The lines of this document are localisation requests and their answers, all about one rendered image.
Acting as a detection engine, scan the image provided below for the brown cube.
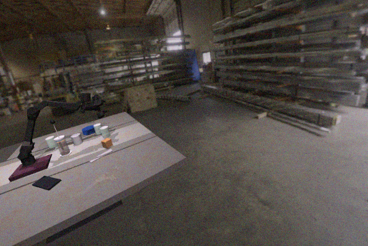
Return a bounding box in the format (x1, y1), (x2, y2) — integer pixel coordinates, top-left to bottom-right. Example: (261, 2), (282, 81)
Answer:
(101, 138), (113, 148)

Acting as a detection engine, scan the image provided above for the blue cylinder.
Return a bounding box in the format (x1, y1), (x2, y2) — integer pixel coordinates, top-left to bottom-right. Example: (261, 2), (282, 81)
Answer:
(82, 125), (95, 135)

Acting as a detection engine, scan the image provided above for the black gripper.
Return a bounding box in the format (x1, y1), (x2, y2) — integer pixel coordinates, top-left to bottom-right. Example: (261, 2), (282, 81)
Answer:
(90, 95), (108, 118)

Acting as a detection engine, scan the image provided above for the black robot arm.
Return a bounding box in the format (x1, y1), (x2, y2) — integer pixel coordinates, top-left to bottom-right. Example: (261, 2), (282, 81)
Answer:
(17, 93), (104, 167)

